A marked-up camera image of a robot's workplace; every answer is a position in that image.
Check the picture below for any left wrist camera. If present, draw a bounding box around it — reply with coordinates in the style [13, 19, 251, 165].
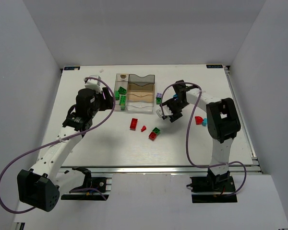
[84, 75, 101, 93]

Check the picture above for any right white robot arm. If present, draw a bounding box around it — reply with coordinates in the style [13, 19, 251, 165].
[156, 80, 241, 184]

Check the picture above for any green upside-down 2x2 lego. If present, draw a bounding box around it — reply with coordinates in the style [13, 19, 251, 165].
[156, 97, 161, 104]

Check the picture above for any red 2x4 lego brick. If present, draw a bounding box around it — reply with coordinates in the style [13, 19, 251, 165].
[130, 118, 138, 130]

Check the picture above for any red rounded lego brick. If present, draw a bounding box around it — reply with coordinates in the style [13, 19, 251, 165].
[195, 116, 204, 125]

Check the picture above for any amber tinted container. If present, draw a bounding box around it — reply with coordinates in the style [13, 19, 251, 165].
[127, 83, 155, 103]

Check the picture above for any green 2x4 lego brick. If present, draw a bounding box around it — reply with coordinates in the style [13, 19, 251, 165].
[119, 95, 126, 105]

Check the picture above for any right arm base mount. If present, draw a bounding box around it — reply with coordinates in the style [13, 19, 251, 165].
[186, 176, 238, 204]

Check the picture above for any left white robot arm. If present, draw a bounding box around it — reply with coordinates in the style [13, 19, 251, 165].
[17, 87, 113, 212]

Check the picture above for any light blue small lego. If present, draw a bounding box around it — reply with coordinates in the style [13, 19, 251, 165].
[202, 118, 208, 127]

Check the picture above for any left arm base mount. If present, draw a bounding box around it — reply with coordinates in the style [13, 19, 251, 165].
[61, 167, 112, 201]

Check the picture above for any green curved lego brick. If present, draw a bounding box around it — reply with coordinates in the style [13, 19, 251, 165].
[114, 91, 120, 101]

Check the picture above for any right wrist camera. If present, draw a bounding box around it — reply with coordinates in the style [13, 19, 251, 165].
[156, 106, 172, 120]

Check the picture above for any tall clear narrow container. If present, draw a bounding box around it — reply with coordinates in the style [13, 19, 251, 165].
[114, 73, 129, 111]

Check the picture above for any green lego brick carried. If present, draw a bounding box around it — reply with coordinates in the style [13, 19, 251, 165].
[118, 86, 127, 95]

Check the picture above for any red 2x2 lego brick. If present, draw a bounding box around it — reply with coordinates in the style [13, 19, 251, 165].
[148, 132, 157, 141]

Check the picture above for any grey smoked container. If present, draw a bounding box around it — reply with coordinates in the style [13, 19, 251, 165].
[128, 74, 155, 86]

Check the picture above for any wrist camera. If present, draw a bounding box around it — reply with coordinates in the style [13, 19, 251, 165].
[156, 106, 172, 120]
[84, 75, 101, 93]

